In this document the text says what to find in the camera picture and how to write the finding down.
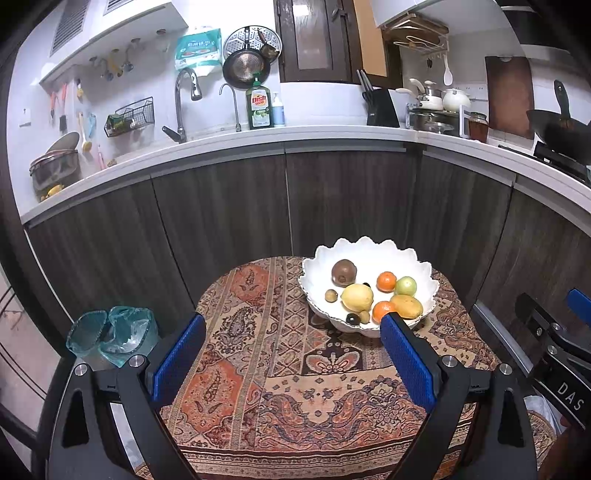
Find chrome kitchen faucet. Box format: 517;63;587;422
161;68;204;145

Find white kitchen countertop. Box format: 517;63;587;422
18;124;591;227

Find white wall cabinet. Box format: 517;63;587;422
39;0;185;93

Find kitchen brush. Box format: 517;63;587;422
76;111;94;153

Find round mesh colander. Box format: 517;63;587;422
29;131;81;195

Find yellow lemon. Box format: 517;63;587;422
341;283;374;312

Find white teapot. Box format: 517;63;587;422
442;88;474;113

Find small curved chrome faucet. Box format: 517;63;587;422
219;83;243;133

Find hanging wall rack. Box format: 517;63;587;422
381;11;451;52

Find black knife block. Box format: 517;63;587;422
356;69;400;128

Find yellow mango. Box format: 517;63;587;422
389;294;424;320

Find brown cutting board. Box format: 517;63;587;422
485;55;536;140

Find brown window frame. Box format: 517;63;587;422
273;0;363;84

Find white kettle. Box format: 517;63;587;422
396;78;445;112

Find black wire basket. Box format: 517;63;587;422
103;96;154;138

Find green dish soap bottle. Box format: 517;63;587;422
247;74;274;131

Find round metal steamer rack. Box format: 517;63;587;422
223;26;282;63

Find black frying pan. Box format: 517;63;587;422
222;48;271;88

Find brown kiwi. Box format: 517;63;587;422
331;259;358;288

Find dark wood base cabinet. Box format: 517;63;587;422
23;138;591;342

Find white scalloped bowl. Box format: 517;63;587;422
301;236;440;339

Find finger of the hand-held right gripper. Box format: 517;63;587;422
515;292;571;356
567;288;591;325

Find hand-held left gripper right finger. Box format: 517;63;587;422
379;312;539;480

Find glass jar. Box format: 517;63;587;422
468;112;489;143

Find black stove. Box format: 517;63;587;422
533;141;591;185

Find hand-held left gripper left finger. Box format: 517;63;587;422
48;312;207;480

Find teal tissue pack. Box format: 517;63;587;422
174;27;223;75

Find teal glass containers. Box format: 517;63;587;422
67;305;160;372

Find black wok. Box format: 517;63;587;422
526;80;591;165

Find white soap dispenser bottle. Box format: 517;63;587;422
271;91;287;127

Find steel pot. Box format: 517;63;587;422
406;107;461;134

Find patterned paisley tablecloth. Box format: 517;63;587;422
159;255;557;480

